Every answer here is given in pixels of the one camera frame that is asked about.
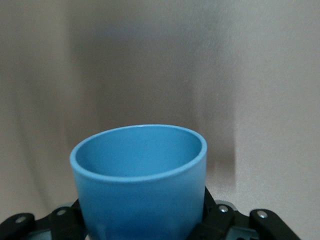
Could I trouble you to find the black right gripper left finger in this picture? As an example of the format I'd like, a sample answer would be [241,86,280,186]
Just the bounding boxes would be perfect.
[0,198,90,240]

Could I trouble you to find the light blue plastic cup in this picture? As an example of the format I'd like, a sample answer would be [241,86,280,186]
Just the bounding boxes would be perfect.
[69,124,208,240]

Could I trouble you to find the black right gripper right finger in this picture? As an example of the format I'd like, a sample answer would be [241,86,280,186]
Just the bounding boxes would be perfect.
[189,185,301,240]

